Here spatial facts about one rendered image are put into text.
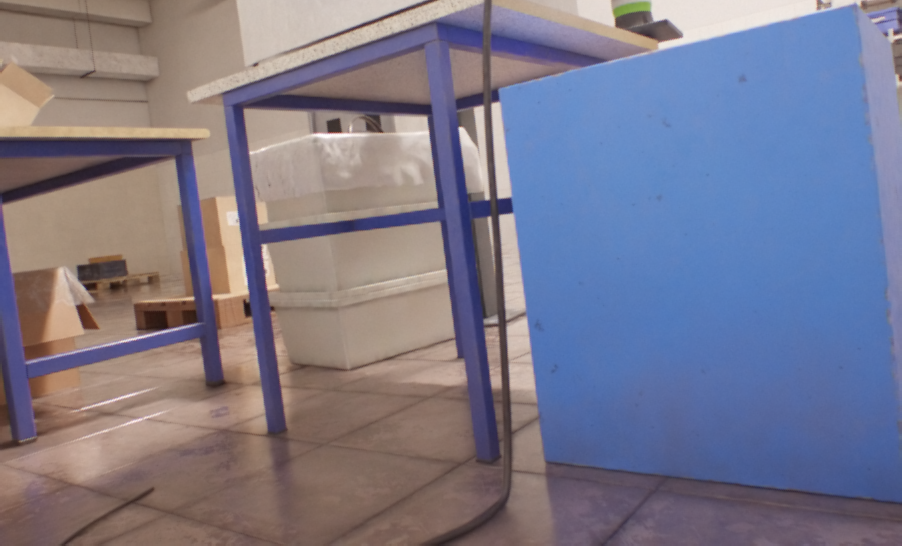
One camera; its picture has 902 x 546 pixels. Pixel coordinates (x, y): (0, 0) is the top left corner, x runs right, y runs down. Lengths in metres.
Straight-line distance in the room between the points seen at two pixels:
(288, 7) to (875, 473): 1.30
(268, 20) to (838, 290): 1.20
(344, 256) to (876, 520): 1.52
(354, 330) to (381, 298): 0.13
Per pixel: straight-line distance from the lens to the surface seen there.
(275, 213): 2.33
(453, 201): 1.17
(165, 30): 12.82
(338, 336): 2.12
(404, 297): 2.24
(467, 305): 1.18
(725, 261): 1.02
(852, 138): 0.98
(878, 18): 6.27
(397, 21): 1.24
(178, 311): 3.94
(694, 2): 7.24
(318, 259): 2.14
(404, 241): 2.25
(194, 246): 2.21
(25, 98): 2.83
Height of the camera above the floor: 0.41
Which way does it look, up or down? 2 degrees down
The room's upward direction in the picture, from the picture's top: 7 degrees counter-clockwise
